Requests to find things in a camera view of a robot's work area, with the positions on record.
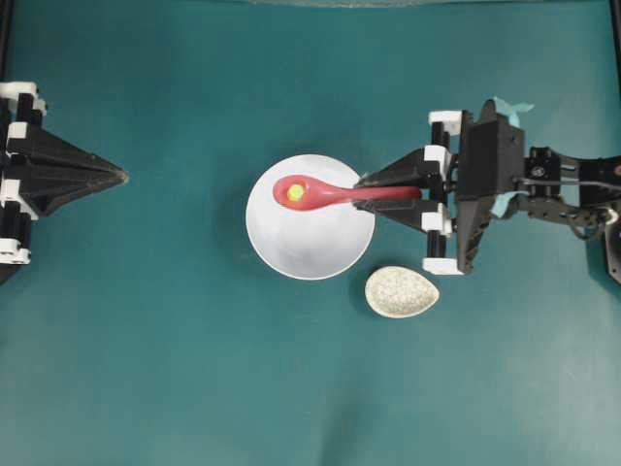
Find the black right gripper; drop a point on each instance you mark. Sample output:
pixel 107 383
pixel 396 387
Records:
pixel 489 160

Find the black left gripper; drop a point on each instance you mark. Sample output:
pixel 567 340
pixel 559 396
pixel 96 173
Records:
pixel 38 172

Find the yellow hexagonal prism block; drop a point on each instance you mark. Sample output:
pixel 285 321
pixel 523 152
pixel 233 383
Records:
pixel 295 192

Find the red plastic spoon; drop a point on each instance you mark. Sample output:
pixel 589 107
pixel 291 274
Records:
pixel 319 194

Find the white round bowl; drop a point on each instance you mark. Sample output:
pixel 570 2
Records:
pixel 311 245

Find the speckled egg-shaped dish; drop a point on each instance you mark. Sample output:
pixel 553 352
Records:
pixel 399 292

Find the green table mat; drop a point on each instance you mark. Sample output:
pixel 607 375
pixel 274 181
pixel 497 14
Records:
pixel 147 331

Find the black aluminium frame rail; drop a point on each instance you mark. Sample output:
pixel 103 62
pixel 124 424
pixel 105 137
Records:
pixel 6 15

